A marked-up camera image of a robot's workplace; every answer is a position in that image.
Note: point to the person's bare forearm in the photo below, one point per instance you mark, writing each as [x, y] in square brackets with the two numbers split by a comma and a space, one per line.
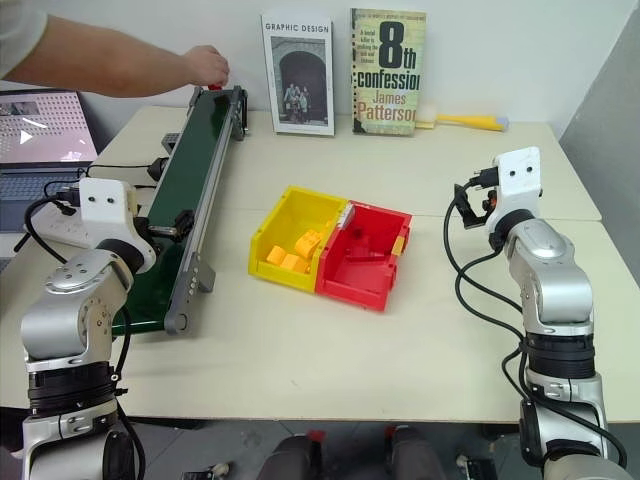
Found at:
[100, 57]

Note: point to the white graphic design book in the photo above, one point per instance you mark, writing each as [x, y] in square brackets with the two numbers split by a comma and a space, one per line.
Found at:
[302, 75]

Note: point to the red plastic bin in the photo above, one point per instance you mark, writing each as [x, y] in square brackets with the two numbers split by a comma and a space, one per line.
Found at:
[367, 255]

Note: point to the yellow toy block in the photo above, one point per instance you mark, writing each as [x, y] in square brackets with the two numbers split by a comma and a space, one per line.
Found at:
[308, 242]
[295, 264]
[276, 255]

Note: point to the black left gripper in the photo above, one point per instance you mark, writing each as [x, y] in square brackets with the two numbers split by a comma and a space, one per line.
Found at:
[146, 231]

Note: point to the open laptop computer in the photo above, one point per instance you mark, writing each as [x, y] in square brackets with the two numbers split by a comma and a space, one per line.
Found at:
[40, 145]

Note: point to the dark rounded shape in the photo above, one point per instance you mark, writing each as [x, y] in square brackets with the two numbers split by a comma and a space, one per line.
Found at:
[415, 452]
[290, 457]

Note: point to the yellow plastic bin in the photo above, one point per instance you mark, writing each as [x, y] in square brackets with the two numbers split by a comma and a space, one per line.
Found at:
[290, 235]

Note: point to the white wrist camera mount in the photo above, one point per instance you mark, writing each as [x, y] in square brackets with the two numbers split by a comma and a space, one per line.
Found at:
[102, 207]
[517, 182]

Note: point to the small red block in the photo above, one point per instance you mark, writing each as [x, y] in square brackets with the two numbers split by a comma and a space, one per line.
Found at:
[215, 86]

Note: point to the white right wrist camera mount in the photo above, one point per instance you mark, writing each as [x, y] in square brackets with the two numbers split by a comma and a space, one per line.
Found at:
[517, 182]

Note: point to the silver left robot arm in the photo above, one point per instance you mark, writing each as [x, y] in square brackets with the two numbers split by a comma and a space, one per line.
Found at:
[75, 300]

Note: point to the white power strip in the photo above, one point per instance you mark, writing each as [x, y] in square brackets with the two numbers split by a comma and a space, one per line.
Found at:
[67, 226]

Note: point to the person's bare hand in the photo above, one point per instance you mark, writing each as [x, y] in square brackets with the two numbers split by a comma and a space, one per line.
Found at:
[207, 65]

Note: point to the green conveyor belt grey frame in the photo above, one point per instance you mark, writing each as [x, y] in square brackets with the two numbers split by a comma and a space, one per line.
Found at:
[190, 200]

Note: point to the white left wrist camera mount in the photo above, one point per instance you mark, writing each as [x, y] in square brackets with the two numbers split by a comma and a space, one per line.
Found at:
[102, 207]

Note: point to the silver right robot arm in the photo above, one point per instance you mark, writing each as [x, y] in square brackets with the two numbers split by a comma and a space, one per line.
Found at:
[550, 280]

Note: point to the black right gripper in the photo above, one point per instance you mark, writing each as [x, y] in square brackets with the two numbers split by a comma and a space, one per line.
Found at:
[484, 186]

